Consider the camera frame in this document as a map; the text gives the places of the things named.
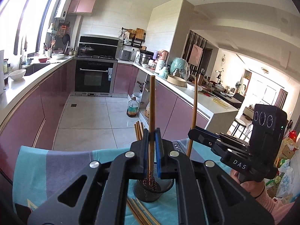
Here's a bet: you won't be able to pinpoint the pink kettle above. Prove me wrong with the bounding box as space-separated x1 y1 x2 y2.
158 50 169 67

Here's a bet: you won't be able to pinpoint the white plastic bag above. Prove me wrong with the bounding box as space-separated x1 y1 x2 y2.
277 166 294 198

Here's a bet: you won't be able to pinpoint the black built-in oven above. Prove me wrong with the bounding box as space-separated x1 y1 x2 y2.
74 60 118 96

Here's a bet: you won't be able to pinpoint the black range hood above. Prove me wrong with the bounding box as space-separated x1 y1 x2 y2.
78 36 119 60

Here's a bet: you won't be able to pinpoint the bundle of wooden chopsticks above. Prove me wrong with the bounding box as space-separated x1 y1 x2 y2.
127 121 162 225

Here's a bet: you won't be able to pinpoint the pink base cabinets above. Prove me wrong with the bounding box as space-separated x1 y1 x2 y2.
0 60 77 183
114 63 209 143

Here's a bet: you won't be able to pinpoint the white water heater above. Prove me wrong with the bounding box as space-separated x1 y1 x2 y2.
54 0 72 20

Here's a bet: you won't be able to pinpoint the steel pot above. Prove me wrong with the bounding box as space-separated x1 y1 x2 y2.
139 53 154 66

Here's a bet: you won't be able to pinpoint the single wooden chopstick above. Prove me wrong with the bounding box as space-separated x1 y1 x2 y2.
148 75 157 188
186 76 198 157

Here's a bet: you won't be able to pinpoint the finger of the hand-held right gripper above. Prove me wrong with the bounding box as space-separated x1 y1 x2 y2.
188 129 220 146
194 126 249 147

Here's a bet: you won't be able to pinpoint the person's right forearm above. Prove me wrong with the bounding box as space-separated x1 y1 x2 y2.
255 185 297 225

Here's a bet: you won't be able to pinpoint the black mesh holder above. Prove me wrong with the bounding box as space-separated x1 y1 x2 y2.
133 177 175 203

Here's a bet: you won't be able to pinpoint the grey rice cooker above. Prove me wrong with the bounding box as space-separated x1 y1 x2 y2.
118 49 132 61

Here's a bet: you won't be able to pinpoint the black wall rack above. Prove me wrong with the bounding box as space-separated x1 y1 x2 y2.
119 27 147 48

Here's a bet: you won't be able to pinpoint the pot with glass lid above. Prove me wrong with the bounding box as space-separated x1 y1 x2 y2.
80 44 95 57

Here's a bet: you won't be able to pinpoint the round wooden steamer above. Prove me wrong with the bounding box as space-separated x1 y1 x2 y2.
167 74 187 86

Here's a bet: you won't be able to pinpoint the steel sink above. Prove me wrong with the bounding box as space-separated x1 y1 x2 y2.
23 62 51 77

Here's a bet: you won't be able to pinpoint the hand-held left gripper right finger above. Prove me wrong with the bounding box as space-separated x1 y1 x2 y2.
155 128 275 225

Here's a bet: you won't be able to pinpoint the teal and grey tablecloth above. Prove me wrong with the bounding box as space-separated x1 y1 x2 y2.
13 141 237 225

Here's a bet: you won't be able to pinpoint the large white bowl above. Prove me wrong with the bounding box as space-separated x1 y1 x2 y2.
9 69 27 81

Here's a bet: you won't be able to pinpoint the pink painting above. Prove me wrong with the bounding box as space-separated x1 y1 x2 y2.
189 44 203 65

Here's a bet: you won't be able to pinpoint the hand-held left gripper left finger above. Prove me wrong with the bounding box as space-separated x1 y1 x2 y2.
28 128 150 225

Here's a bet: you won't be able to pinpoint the striped wall panel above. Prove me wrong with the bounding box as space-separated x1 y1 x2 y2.
182 30 208 75

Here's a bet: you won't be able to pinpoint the kitchen window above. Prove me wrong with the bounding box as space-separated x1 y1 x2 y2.
0 0 59 54

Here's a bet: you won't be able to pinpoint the oil bottle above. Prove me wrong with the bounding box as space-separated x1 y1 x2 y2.
127 96 139 118

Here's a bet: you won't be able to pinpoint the person's right hand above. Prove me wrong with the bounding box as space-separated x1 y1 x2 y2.
230 169 267 198

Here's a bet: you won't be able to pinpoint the bowl in plastic bag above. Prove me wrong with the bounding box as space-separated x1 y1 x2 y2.
186 82 202 92

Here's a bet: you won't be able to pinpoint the pink wall cabinet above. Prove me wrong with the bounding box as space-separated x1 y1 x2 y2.
67 0 100 14

